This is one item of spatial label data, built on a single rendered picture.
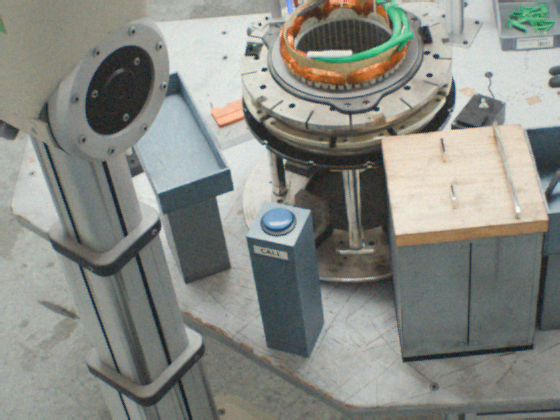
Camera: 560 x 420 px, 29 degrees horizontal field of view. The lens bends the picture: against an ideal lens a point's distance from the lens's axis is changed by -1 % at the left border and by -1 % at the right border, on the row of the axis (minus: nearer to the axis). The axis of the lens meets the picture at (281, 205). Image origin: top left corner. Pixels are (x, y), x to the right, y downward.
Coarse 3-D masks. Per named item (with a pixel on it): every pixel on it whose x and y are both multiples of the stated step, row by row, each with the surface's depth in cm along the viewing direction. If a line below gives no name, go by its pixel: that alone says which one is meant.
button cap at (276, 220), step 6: (270, 210) 151; (276, 210) 151; (282, 210) 151; (288, 210) 151; (264, 216) 151; (270, 216) 150; (276, 216) 150; (282, 216) 150; (288, 216) 150; (264, 222) 150; (270, 222) 150; (276, 222) 150; (282, 222) 149; (288, 222) 150; (270, 228) 149; (276, 228) 149; (282, 228) 149; (288, 228) 150
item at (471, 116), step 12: (480, 96) 196; (468, 108) 193; (480, 108) 194; (492, 108) 194; (504, 108) 195; (456, 120) 192; (468, 120) 191; (480, 120) 190; (492, 120) 192; (504, 120) 197
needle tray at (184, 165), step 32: (192, 96) 167; (160, 128) 169; (192, 128) 168; (160, 160) 164; (192, 160) 163; (224, 160) 156; (160, 192) 153; (192, 192) 155; (224, 192) 158; (192, 224) 170; (192, 256) 175; (224, 256) 178
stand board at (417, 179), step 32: (480, 128) 155; (512, 128) 155; (384, 160) 153; (416, 160) 152; (448, 160) 152; (480, 160) 151; (512, 160) 150; (416, 192) 148; (448, 192) 147; (480, 192) 147; (416, 224) 144; (448, 224) 143; (480, 224) 143; (512, 224) 142; (544, 224) 143
